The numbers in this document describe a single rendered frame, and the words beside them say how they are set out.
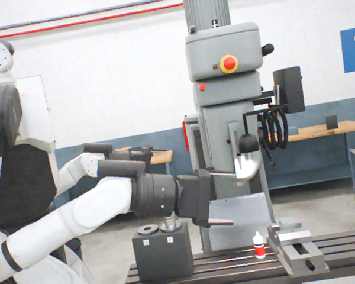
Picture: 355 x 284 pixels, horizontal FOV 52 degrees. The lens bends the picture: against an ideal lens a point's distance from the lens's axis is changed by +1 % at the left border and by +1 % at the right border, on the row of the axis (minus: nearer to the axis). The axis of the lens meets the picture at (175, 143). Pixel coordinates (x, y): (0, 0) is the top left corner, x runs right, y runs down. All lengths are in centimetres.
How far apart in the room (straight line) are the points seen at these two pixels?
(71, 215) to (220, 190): 130
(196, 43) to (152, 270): 92
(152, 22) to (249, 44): 457
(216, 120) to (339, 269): 75
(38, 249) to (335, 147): 569
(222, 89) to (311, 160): 481
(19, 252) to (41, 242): 4
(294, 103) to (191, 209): 109
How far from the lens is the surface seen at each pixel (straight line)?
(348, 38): 624
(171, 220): 153
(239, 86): 137
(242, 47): 129
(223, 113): 140
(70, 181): 124
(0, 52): 95
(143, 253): 156
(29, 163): 88
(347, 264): 166
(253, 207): 194
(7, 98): 73
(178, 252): 153
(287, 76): 175
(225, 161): 143
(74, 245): 343
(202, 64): 127
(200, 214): 76
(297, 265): 148
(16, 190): 91
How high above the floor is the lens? 168
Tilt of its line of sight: 7 degrees down
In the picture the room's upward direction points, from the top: 10 degrees counter-clockwise
